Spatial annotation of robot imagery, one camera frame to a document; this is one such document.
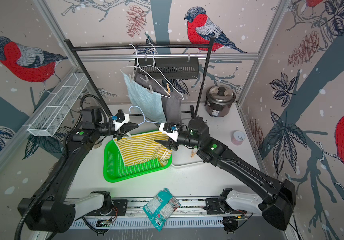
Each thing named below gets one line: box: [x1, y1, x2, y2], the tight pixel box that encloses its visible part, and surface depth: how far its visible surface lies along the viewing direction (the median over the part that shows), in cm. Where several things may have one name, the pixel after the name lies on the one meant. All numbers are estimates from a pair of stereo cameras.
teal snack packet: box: [143, 187, 182, 232], surface depth 73 cm
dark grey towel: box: [134, 72, 182, 125], surface depth 79 cm
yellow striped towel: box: [114, 131, 173, 166], surface depth 82 cm
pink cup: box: [231, 130, 246, 146], surface depth 97 cm
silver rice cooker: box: [204, 85, 236, 118], surface depth 103 cm
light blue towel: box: [123, 72, 167, 123], surface depth 85 cm
